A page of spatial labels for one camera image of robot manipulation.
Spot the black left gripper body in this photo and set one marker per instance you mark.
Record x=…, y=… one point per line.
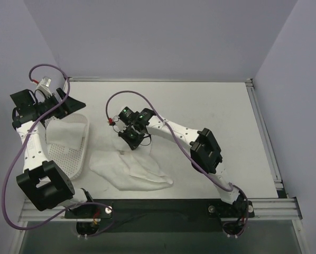
x=58, y=103

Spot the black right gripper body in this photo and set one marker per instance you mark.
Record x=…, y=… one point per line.
x=133, y=138

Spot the white towel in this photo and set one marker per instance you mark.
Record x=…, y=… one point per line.
x=126, y=169
x=68, y=135

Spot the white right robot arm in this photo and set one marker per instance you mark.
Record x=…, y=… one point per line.
x=199, y=146

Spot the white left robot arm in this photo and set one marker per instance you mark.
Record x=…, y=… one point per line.
x=42, y=180

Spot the white perforated plastic basket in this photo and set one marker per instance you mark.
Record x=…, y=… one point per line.
x=70, y=161

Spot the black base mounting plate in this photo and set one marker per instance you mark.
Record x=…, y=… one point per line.
x=161, y=216

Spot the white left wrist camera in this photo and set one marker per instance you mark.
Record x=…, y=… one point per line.
x=43, y=86

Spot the aluminium front rail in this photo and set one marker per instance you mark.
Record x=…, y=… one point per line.
x=264, y=209

